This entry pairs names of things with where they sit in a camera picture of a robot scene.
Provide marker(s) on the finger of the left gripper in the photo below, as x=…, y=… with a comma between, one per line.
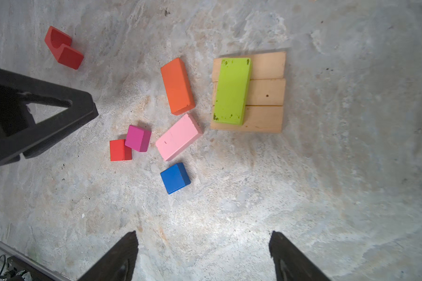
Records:
x=19, y=133

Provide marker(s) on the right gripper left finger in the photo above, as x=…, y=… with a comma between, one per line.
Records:
x=118, y=263

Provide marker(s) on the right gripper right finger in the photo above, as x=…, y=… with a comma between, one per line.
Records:
x=290, y=263

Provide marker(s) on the red arch wood block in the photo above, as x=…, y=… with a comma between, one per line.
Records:
x=59, y=44

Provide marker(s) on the pink wood block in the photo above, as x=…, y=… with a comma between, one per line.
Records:
x=175, y=140

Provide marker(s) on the natural wood block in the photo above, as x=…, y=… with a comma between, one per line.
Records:
x=264, y=65
x=270, y=92
x=262, y=119

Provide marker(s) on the lime green wood block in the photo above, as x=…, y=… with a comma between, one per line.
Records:
x=232, y=71

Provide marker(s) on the orange wood block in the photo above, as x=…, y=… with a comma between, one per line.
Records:
x=177, y=87

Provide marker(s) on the red wood cube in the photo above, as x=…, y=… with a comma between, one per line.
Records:
x=119, y=151

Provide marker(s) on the magenta wood cube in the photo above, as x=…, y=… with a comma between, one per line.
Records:
x=138, y=138

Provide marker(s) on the blue wood cube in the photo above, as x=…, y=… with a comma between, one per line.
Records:
x=175, y=177

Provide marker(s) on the aluminium mounting rail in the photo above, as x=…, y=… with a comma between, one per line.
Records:
x=15, y=266

